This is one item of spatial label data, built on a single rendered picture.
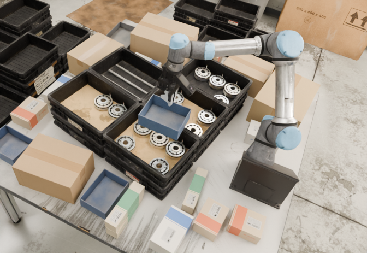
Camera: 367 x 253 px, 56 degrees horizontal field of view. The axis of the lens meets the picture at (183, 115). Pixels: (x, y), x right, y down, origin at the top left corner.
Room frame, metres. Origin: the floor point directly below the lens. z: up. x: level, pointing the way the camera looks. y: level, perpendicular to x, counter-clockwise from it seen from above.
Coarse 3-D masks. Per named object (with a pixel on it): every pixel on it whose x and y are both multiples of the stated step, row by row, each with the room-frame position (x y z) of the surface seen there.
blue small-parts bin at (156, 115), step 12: (156, 96) 1.16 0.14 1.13; (144, 108) 1.08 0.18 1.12; (156, 108) 1.14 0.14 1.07; (168, 108) 1.14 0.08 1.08; (180, 108) 1.13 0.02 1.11; (144, 120) 1.02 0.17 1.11; (156, 120) 1.07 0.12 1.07; (168, 120) 1.08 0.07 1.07; (180, 120) 1.09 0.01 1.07; (168, 132) 0.99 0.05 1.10; (180, 132) 1.01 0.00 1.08
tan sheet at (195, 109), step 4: (184, 100) 1.47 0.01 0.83; (184, 104) 1.43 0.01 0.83; (188, 104) 1.44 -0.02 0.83; (192, 104) 1.44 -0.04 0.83; (192, 108) 1.41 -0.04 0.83; (196, 108) 1.42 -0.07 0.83; (200, 108) 1.43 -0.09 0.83; (192, 112) 1.38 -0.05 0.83; (196, 112) 1.39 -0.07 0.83; (192, 116) 1.35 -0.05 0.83; (196, 116) 1.35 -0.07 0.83; (188, 120) 1.31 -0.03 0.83; (192, 120) 1.32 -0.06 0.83; (196, 120) 1.33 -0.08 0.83; (196, 124) 1.30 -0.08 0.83; (204, 128) 1.28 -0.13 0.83
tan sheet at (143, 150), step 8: (128, 128) 1.17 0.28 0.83; (120, 136) 1.11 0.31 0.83; (136, 136) 1.13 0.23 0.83; (136, 144) 1.08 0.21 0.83; (144, 144) 1.09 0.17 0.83; (136, 152) 1.03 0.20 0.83; (144, 152) 1.04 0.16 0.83; (152, 152) 1.05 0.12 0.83; (160, 152) 1.06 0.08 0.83; (144, 160) 0.99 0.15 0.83; (168, 160) 1.02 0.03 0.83; (176, 160) 1.03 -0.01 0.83
